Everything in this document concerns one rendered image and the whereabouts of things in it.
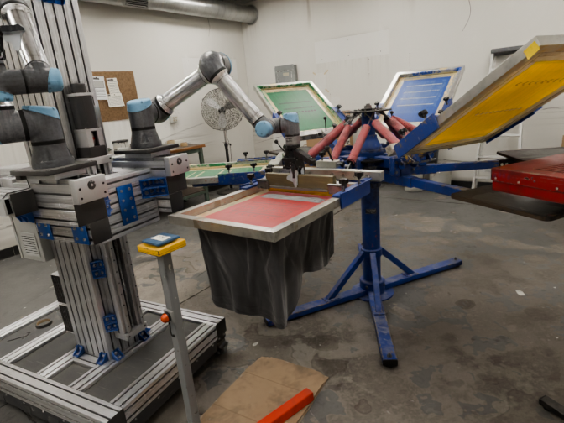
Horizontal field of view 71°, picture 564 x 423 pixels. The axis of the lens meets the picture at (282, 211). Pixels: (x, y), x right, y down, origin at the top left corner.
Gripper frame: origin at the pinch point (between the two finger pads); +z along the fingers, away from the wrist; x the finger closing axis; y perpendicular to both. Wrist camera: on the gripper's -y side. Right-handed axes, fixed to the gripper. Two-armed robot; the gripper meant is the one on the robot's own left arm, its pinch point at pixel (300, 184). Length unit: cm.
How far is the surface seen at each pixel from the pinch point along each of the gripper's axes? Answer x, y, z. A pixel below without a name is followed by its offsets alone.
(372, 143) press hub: -80, -5, -9
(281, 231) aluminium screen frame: 56, -29, 3
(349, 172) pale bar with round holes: -21.4, -17.3, -2.4
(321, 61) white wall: -413, 225, -90
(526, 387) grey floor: -29, -103, 101
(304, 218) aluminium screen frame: 41, -29, 3
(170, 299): 79, 10, 28
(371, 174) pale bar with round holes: -21.5, -29.4, -2.0
